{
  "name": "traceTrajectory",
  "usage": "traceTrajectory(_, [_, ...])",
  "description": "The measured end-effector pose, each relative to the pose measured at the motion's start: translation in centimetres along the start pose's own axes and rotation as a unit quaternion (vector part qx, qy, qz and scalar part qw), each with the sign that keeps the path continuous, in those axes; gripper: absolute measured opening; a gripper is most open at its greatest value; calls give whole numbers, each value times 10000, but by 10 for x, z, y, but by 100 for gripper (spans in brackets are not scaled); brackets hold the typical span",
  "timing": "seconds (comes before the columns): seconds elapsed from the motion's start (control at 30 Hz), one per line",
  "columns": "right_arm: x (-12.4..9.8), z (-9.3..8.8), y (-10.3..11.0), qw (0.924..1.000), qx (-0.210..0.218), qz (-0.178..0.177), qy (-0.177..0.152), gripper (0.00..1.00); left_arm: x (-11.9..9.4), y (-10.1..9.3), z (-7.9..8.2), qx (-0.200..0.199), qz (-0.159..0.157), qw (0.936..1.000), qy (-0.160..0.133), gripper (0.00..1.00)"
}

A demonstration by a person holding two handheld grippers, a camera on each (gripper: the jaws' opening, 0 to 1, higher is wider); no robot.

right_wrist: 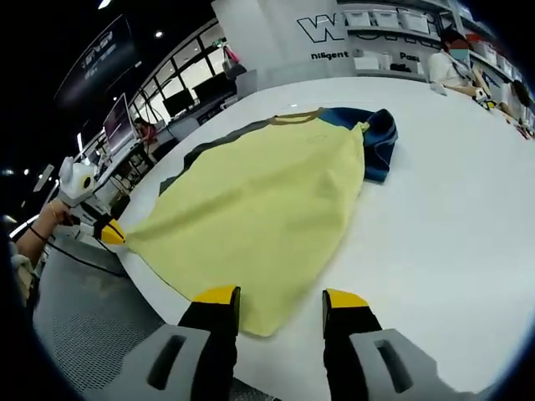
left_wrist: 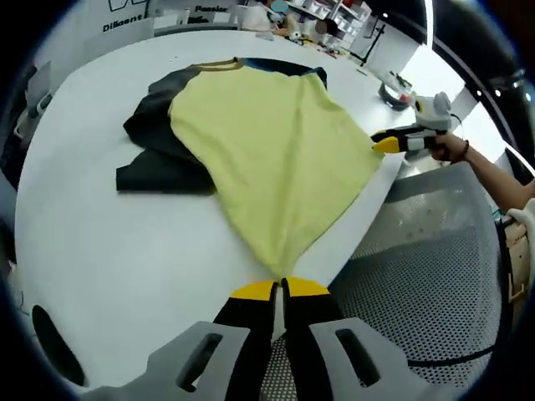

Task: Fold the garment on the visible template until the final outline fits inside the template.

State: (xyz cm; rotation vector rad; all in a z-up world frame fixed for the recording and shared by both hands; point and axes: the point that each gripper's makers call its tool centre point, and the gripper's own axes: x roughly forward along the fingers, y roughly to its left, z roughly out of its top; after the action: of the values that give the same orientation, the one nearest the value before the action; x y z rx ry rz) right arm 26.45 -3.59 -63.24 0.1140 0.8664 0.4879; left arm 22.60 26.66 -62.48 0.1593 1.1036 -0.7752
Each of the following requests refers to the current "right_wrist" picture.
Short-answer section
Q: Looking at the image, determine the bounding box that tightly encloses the large desktop monitor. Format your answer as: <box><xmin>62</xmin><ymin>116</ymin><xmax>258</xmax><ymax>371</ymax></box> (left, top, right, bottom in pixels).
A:
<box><xmin>102</xmin><ymin>94</ymin><xmax>135</xmax><ymax>147</ymax></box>

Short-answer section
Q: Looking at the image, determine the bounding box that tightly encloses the yellow garment with blue sleeves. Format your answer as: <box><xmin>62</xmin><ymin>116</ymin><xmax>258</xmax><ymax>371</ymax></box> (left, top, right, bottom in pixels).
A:
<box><xmin>123</xmin><ymin>106</ymin><xmax>400</xmax><ymax>339</ymax></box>

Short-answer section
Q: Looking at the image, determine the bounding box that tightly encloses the white lettered wall panel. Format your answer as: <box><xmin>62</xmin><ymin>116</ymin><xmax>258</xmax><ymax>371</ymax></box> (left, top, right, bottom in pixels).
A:
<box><xmin>211</xmin><ymin>0</ymin><xmax>356</xmax><ymax>80</ymax></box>

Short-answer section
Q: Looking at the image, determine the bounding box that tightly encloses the dark hanging banner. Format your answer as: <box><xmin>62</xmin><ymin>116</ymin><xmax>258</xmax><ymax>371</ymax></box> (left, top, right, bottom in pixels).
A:
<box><xmin>53</xmin><ymin>14</ymin><xmax>139</xmax><ymax>101</ymax></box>

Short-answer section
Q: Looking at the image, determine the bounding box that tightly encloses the white shelf rack with bins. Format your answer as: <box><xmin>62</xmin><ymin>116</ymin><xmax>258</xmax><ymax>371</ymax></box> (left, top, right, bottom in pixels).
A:
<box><xmin>338</xmin><ymin>0</ymin><xmax>527</xmax><ymax>84</ymax></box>

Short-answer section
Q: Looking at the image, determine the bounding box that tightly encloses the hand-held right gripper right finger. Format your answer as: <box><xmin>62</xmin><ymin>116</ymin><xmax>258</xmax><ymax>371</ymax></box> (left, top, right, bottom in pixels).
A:
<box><xmin>321</xmin><ymin>287</ymin><xmax>459</xmax><ymax>401</ymax></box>

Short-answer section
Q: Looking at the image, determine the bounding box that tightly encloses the person's left hand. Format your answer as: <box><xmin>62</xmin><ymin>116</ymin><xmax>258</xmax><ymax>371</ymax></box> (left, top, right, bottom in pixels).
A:
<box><xmin>46</xmin><ymin>199</ymin><xmax>81</xmax><ymax>230</ymax></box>

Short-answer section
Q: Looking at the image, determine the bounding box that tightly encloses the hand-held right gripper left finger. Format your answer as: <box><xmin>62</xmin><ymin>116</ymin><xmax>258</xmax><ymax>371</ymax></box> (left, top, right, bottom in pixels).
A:
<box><xmin>120</xmin><ymin>285</ymin><xmax>242</xmax><ymax>401</ymax></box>

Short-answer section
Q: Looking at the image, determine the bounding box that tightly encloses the grey mesh chair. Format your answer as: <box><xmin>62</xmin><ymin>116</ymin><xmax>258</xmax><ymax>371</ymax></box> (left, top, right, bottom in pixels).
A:
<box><xmin>49</xmin><ymin>304</ymin><xmax>164</xmax><ymax>377</ymax></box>

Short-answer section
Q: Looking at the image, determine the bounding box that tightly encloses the light grey cabinet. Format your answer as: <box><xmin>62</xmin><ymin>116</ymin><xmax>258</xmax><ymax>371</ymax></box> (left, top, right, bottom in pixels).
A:
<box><xmin>236</xmin><ymin>69</ymin><xmax>258</xmax><ymax>99</ymax></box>

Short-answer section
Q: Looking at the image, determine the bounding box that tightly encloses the black monitor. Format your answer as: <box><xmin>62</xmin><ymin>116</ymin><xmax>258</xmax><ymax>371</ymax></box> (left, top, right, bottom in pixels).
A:
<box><xmin>191</xmin><ymin>79</ymin><xmax>227</xmax><ymax>105</ymax></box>
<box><xmin>162</xmin><ymin>91</ymin><xmax>196</xmax><ymax>120</ymax></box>

